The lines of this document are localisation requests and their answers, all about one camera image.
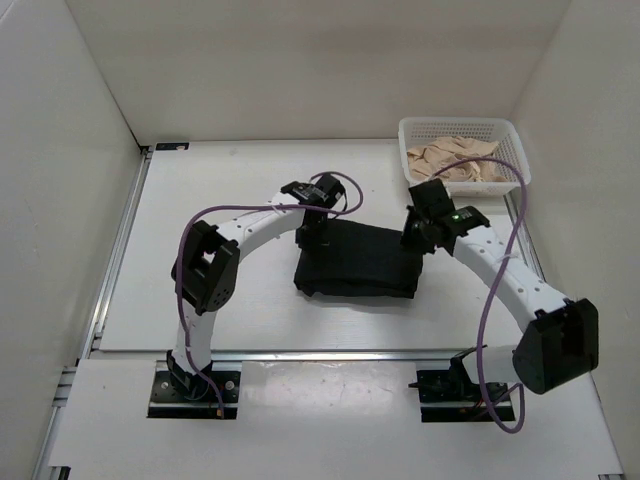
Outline beige trousers in basket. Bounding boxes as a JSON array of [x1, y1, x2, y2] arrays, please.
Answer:
[[407, 136, 507, 183]]

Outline white plastic basket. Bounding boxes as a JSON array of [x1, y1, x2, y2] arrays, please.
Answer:
[[398, 117, 531, 196]]

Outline aluminium left frame rail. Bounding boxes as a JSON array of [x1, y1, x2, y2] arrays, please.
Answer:
[[31, 146, 154, 479]]

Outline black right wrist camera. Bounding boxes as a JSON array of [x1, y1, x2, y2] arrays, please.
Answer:
[[409, 178, 455, 220]]

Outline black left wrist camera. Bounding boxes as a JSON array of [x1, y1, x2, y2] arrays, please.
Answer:
[[315, 173, 346, 208]]

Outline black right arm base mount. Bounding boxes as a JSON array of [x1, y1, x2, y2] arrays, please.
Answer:
[[408, 349, 492, 423]]

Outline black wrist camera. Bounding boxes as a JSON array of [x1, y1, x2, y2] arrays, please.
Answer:
[[409, 178, 455, 220], [315, 173, 346, 208]]

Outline black trousers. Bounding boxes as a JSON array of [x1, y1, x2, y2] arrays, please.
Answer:
[[293, 219, 423, 299]]

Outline aluminium frame rail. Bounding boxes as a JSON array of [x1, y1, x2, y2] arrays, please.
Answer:
[[31, 146, 154, 479], [82, 347, 501, 365], [502, 192, 626, 480]]

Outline aluminium front frame rail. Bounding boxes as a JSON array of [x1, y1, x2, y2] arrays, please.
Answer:
[[82, 347, 501, 365]]

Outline aluminium right frame rail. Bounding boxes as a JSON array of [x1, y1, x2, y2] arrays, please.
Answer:
[[502, 192, 626, 480]]

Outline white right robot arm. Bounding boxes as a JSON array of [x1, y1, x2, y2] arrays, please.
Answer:
[[401, 207, 599, 400]]

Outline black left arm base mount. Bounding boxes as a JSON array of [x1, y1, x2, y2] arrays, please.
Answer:
[[147, 366, 241, 420]]

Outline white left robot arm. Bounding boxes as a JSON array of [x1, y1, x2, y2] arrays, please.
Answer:
[[167, 174, 345, 400]]

